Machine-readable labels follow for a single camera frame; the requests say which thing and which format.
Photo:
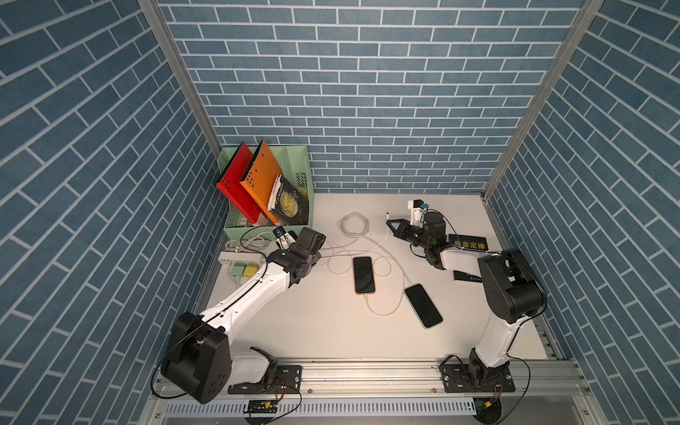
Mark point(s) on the small black controller board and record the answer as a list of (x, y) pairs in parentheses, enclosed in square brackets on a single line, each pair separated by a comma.
[(265, 407)]

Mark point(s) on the phone with pink case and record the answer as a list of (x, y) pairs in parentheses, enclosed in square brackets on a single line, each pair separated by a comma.
[(363, 275)]

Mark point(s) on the red folder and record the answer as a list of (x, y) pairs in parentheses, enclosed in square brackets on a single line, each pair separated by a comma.
[(230, 185)]

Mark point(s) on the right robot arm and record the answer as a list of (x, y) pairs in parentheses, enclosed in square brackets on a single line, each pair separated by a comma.
[(513, 293)]

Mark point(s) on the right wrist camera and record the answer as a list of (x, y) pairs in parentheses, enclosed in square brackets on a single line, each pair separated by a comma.
[(417, 209)]

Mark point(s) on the aluminium front rail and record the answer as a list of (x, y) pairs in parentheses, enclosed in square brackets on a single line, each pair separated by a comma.
[(357, 378)]

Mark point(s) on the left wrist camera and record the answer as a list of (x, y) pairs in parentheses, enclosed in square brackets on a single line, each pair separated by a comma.
[(284, 238)]

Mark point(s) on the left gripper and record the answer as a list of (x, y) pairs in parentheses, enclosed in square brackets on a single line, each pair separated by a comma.
[(315, 256)]

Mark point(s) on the green charger plug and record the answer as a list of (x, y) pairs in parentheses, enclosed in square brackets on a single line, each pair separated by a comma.
[(237, 270)]

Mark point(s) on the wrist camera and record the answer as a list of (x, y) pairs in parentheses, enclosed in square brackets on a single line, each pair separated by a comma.
[(417, 209), (284, 238)]

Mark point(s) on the orange folder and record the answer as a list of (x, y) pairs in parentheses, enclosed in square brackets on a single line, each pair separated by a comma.
[(259, 178)]

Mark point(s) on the black phone dark case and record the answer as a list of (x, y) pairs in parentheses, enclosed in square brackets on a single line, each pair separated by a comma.
[(423, 306)]

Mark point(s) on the black Murphy's law book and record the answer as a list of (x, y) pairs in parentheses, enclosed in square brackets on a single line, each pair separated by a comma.
[(473, 243)]

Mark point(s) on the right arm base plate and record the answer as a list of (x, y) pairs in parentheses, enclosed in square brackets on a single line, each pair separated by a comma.
[(457, 378)]

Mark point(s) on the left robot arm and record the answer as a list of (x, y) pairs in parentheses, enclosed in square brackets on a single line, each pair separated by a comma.
[(199, 359)]

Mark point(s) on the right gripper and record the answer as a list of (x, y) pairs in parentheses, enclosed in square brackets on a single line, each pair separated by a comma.
[(402, 229)]

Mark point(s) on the yellow charger plug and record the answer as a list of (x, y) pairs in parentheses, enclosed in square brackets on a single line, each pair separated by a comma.
[(250, 270)]

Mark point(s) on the Moon and Sixpence book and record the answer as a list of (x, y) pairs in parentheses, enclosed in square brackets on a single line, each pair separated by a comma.
[(287, 203)]

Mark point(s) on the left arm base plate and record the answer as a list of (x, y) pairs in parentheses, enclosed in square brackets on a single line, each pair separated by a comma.
[(289, 377)]

